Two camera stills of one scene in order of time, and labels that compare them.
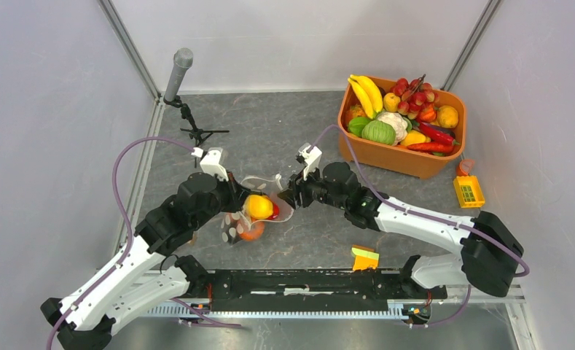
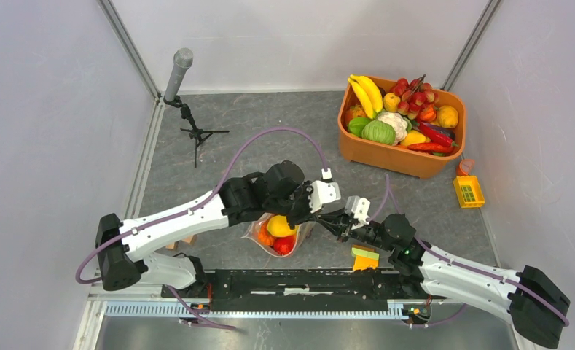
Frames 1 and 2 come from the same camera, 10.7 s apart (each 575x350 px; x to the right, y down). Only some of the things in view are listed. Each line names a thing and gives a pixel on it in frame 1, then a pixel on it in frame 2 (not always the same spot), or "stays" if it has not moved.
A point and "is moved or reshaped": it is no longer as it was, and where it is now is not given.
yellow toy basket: [468, 191] stays
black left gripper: [237, 194] to [306, 216]
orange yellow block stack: [364, 257] stays
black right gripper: [297, 184] to [339, 224]
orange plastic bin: [393, 159] stays
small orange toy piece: [464, 167] stays
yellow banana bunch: [369, 94] stays
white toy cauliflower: [399, 123] stays
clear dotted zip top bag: [264, 205] is moved or reshaped
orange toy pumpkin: [256, 230] to [264, 236]
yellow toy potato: [447, 117] stays
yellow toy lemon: [258, 206] is moved or reshaped
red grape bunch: [413, 95] stays
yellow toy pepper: [415, 136] stays
